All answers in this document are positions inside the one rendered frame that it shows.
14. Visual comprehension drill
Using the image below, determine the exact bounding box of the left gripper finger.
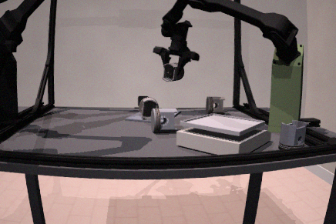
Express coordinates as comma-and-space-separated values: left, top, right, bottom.
159, 54, 171, 64
176, 57, 191, 75

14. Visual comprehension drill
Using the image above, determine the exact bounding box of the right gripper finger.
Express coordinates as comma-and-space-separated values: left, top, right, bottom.
0, 54, 12, 76

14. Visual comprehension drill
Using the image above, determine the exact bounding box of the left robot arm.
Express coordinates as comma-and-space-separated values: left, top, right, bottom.
161, 0, 301, 64

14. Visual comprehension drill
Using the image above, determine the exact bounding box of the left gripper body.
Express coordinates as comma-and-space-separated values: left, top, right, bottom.
153, 35, 200, 61

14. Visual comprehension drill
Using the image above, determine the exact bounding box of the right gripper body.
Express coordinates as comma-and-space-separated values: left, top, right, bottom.
0, 40, 17, 54

